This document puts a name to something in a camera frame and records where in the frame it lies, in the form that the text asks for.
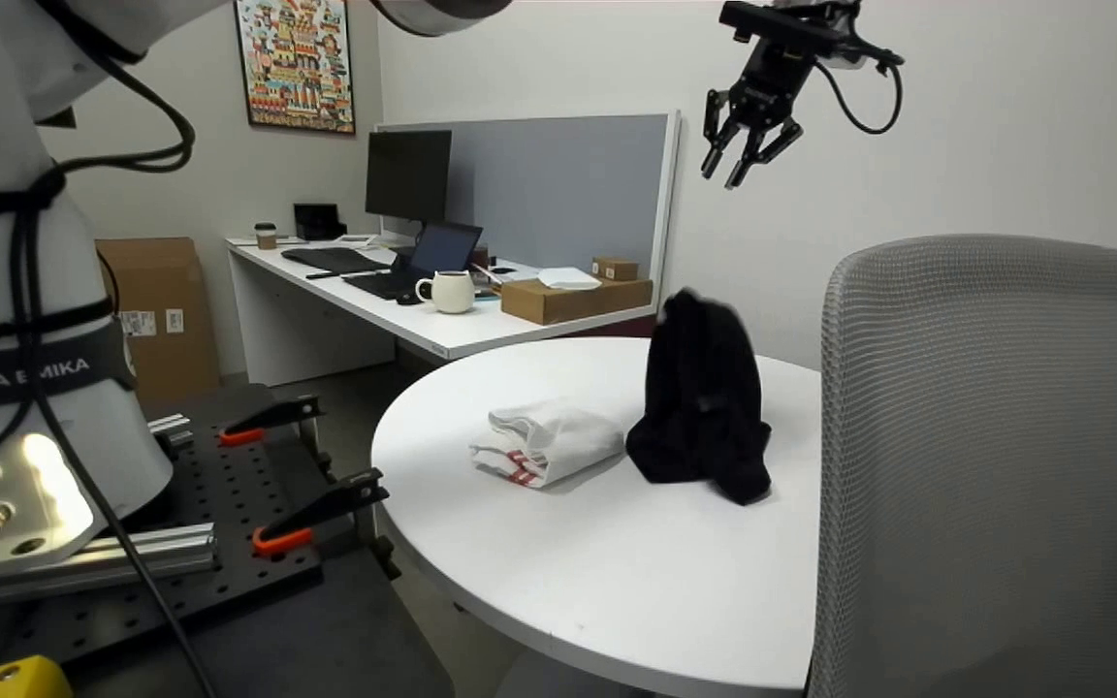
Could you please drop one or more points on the flat cardboard box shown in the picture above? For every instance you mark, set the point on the flat cardboard box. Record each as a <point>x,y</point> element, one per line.
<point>544,304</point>

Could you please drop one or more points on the upper black orange clamp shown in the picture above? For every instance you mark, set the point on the upper black orange clamp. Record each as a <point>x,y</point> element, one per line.
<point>252,430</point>

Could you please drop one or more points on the grey mesh office chair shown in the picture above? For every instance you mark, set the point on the grey mesh office chair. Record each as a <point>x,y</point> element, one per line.
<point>965,536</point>

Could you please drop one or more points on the black orange clamp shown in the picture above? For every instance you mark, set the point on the black orange clamp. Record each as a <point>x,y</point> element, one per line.
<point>350,500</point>
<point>252,430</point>

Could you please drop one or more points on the brown cardboard box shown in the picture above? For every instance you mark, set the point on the brown cardboard box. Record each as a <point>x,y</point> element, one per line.
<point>162,315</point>

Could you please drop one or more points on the small black desk device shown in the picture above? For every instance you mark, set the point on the small black desk device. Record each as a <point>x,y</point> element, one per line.
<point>320,223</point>

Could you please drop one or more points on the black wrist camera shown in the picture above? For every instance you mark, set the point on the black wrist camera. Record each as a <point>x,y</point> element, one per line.
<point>814,29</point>

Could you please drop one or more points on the lower black orange clamp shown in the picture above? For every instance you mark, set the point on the lower black orange clamp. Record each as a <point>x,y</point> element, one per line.
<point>350,500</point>

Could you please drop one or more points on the white office desk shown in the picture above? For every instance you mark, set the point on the white office desk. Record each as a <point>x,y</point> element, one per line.
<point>302,326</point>

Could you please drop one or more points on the small brown cup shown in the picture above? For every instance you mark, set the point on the small brown cup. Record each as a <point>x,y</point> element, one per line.
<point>265,237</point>

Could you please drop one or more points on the black shirt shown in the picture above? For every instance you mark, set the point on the black shirt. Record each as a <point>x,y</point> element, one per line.
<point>703,405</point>

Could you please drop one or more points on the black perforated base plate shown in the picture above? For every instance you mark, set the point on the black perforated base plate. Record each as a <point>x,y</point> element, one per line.
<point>64,580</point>

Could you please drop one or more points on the yellow object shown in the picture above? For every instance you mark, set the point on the yellow object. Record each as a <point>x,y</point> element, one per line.
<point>32,677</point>

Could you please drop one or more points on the white mug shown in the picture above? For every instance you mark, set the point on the white mug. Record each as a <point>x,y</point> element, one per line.
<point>447,291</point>

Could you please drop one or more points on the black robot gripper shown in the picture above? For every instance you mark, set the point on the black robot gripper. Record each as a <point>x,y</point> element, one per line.
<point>760,108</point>

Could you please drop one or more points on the black laptop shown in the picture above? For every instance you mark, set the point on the black laptop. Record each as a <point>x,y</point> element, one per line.
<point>440,245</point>

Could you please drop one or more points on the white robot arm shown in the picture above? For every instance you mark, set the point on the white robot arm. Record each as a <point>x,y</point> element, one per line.
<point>64,361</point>

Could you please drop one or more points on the grey partition panel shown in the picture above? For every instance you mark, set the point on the grey partition panel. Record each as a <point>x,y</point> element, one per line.
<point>562,193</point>

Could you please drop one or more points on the white towel with red stripes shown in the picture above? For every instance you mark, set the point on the white towel with red stripes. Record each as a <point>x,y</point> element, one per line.
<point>544,445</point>

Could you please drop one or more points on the black computer monitor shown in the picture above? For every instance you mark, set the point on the black computer monitor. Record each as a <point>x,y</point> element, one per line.
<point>409,178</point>

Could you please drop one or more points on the colourful framed poster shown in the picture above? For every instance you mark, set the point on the colourful framed poster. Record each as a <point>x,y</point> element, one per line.
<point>296,63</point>

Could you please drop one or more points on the black keyboard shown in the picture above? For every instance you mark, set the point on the black keyboard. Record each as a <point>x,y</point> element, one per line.
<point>332,259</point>

